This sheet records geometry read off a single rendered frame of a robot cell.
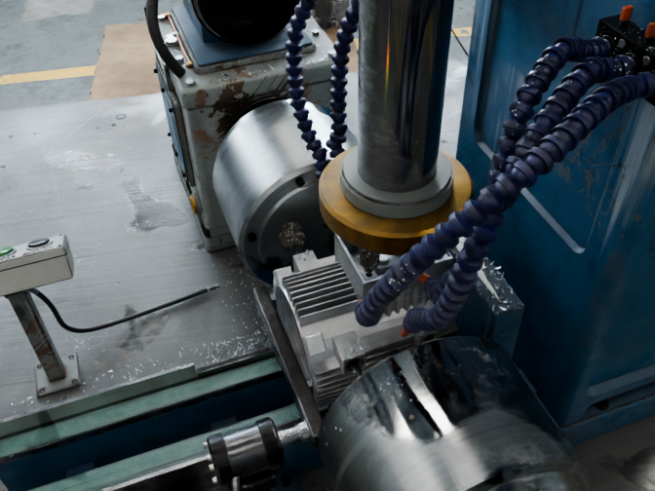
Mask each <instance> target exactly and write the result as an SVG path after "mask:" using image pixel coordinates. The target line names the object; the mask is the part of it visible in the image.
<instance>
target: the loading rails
mask: <svg viewBox="0 0 655 491"><path fill-rule="evenodd" d="M274 361H275V364H276V363H277V361H278V359H277V357H276V354H275V352H274V349H273V347H272V346H270V347H267V348H263V349H260V350H257V351H253V352H250V353H247V354H244V355H240V356H237V357H234V358H231V359H226V360H222V361H219V362H216V363H212V364H209V365H206V366H203V367H199V368H196V369H195V365H194V362H190V363H187V364H184V365H181V366H178V367H174V368H171V369H168V370H164V371H161V372H158V373H154V374H151V375H148V376H144V377H141V378H138V379H134V380H132V381H129V382H125V383H122V384H119V385H115V386H112V387H109V388H105V389H102V390H99V391H95V392H92V393H89V394H85V395H82V396H79V397H74V398H71V399H67V400H64V401H61V402H57V403H54V404H51V405H47V406H44V407H41V408H37V409H34V410H31V411H27V412H24V413H21V414H18V415H15V416H12V417H8V418H5V419H2V420H0V479H1V480H2V482H3V483H4V485H5V486H6V488H7V489H8V491H229V490H228V487H227V486H224V487H220V486H219V485H218V483H216V484H213V481H212V478H213V477H216V475H215V472H214V471H210V468H209V465H211V464H212V462H208V460H207V456H209V455H210V451H209V448H207V449H204V446H203V443H204V442H207V441H206V439H207V437H208V436H209V435H212V434H217V433H222V434H225V433H228V432H231V431H234V430H237V429H240V428H242V427H245V426H248V425H251V424H254V423H255V421H256V420H259V419H262V418H265V417H268V416H269V417H270V418H272V419H273V421H274V423H275V426H276V428H277V431H281V430H284V429H287V428H290V427H293V426H296V425H298V423H301V422H302V420H301V418H300V417H297V416H296V417H295V416H294V415H293V413H294V414H295V415H298V416H300V415H299V414H298V412H297V411H298V410H297V408H296V405H295V403H294V400H293V397H292V395H291V392H290V390H289V386H288V383H287V381H286V378H285V376H284V373H283V371H282V369H281V370H280V368H281V367H280V364H279V362H278V365H274ZM196 372H197V373H196ZM293 411H294V412H293ZM292 412H293V413H292ZM283 451H284V455H285V463H284V465H283V466H282V467H280V468H277V469H276V472H277V474H278V479H279V484H278V486H277V487H274V488H273V491H303V486H302V483H301V481H300V478H299V475H298V474H299V473H302V472H307V471H310V470H312V469H314V468H317V467H320V466H323V465H324V462H323V459H322V457H321V454H320V452H319V448H318V449H314V448H313V447H312V444H311V442H310V441H309V440H306V441H304V442H303V441H300V442H297V443H295V444H293V445H290V446H287V447H284V448H283Z"/></svg>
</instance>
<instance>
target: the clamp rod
mask: <svg viewBox="0 0 655 491"><path fill-rule="evenodd" d="M302 426H306V425H305V423H304V424H303V425H300V426H299V425H296V426H293V427H290V428H287V429H284V430H281V431H278V434H279V437H280V441H281V443H282V447H283V448H284V447H287V446H290V445H293V444H295V443H297V442H300V441H303V440H306V439H304V438H303V435H304V434H308V430H307V432H304V433H303V432H302V431H301V429H300V427H302ZM308 435H309V434H308Z"/></svg>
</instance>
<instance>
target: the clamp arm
mask: <svg viewBox="0 0 655 491"><path fill-rule="evenodd" d="M253 296H254V302H255V305H256V307H257V310H258V313H259V314H260V317H261V319H262V322H263V324H264V327H265V329H266V332H267V334H268V337H269V339H270V342H271V344H272V347H273V349H274V352H275V354H276V357H277V359H278V362H279V364H280V367H281V368H282V371H283V373H284V376H285V378H286V381H287V383H288V386H289V390H290V392H291V395H292V397H293V400H294V402H295V405H296V408H297V410H298V413H299V415H300V418H301V420H302V422H301V423H298V425H299V426H300V425H303V424H304V423H305V425H306V426H302V427H300V429H301V431H302V432H303V433H304V432H307V430H308V434H309V435H308V434H304V435H303V438H304V439H306V440H309V441H310V442H311V444H312V447H313V448H314V449H318V433H319V429H320V426H321V424H322V422H323V418H322V415H321V413H320V411H319V408H318V406H317V404H316V401H315V400H314V398H313V394H314V390H313V384H312V382H311V379H307V380H306V379H305V376H304V374H303V372H302V369H301V367H300V364H299V362H298V360H297V357H296V355H295V353H294V350H293V348H292V346H291V343H290V341H289V338H288V336H287V333H286V331H285V329H284V326H283V324H282V322H281V319H280V317H279V315H278V312H277V310H276V309H277V302H276V297H275V295H274V294H270V293H269V291H268V289H267V286H266V285H263V286H260V287H256V288H254V289H253ZM307 438H309V439H307ZM306 440H303V442H304V441H306Z"/></svg>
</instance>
